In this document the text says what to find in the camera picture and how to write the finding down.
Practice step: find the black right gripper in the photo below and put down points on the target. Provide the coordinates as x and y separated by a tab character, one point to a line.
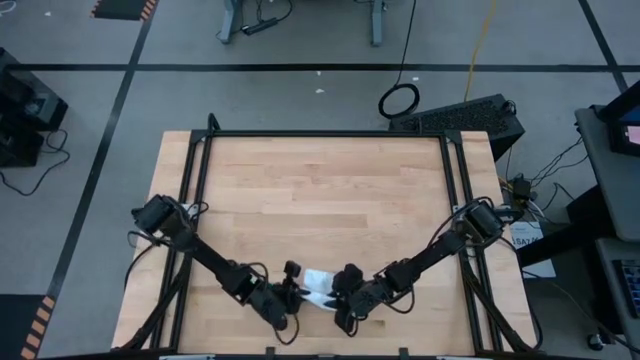
349	277

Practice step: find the black equipment stack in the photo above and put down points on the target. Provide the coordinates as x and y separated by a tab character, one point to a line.
25	110

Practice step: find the black orange-striped floor plate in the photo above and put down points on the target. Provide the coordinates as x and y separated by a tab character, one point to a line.
15	325
122	9

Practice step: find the black computer tower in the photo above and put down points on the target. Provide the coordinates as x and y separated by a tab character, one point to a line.
460	117

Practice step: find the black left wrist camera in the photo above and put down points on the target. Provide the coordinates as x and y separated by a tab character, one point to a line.
267	305

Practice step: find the grey-blue desk leg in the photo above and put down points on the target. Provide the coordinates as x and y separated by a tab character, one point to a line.
230	20
376	22

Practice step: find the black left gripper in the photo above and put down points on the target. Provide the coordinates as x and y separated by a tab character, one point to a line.
292	270

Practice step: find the black frame bracket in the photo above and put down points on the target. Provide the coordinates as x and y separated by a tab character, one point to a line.
270	353
404	353

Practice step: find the black keyboard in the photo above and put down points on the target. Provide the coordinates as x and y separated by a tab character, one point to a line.
631	287

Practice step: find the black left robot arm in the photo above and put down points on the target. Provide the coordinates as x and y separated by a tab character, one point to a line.
210	260

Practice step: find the black power strip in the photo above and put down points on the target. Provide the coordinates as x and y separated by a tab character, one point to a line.
260	26

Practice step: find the black power adapter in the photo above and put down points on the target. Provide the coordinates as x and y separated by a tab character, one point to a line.
522	188

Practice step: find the black metal table frame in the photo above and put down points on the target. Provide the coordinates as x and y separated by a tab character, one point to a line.
325	133

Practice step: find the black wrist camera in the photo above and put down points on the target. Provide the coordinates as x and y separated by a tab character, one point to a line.
372	300
267	305

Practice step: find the white cloth napkin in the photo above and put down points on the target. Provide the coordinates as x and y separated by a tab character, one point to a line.
317	280

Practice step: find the white labelled box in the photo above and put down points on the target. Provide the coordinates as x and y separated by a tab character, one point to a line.
535	260

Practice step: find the black monitor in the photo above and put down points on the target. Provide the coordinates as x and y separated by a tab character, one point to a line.
622	125

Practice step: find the grey side desk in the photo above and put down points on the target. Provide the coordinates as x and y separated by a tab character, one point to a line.
612	280
615	190

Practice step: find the black caster wheel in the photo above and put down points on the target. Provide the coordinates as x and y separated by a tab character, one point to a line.
595	342

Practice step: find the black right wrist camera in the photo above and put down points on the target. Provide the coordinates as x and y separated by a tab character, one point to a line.
372	300

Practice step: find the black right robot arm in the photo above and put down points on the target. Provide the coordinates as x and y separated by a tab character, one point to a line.
430	257

